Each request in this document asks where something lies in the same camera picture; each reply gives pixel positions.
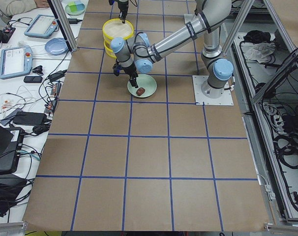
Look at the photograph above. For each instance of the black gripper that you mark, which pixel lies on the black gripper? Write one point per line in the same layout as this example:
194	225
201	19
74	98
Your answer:
132	73
122	8

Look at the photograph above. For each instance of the yellow steamer basket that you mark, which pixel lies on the yellow steamer basket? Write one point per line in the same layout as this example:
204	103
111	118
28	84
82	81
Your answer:
108	50
116	28

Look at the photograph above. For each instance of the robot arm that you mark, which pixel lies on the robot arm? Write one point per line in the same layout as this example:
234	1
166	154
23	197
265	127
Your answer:
111	2
136	55

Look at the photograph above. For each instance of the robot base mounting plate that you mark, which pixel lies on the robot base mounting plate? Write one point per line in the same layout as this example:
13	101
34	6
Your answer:
206	95

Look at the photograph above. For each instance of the brown bun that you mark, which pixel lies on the brown bun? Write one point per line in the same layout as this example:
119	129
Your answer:
140	91

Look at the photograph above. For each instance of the mint green plate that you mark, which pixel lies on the mint green plate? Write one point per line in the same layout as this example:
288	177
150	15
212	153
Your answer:
147	82

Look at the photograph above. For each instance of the green bowl with blocks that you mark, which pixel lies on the green bowl with blocks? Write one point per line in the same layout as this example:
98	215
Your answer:
75	8

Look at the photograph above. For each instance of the black power adapter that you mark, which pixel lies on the black power adapter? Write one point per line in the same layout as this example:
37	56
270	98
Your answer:
73	21

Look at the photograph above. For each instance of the blue plate on desk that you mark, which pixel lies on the blue plate on desk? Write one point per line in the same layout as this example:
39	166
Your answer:
56	46

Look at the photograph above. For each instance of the upper teach pendant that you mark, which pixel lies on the upper teach pendant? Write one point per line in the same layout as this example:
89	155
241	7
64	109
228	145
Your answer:
42	26

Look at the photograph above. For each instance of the teach pendant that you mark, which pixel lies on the teach pendant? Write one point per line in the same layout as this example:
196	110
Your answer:
42	26
15	62

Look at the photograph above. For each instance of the black phone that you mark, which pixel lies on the black phone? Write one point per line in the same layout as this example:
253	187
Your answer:
33	79

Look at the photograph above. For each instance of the lower teach pendant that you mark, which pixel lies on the lower teach pendant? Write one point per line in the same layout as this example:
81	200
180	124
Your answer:
15	62

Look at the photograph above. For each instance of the black laptop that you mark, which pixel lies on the black laptop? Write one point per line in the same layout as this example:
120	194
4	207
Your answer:
11	140

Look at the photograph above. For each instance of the aluminium frame post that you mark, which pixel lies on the aluminium frame post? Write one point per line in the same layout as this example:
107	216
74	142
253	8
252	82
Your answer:
62	20

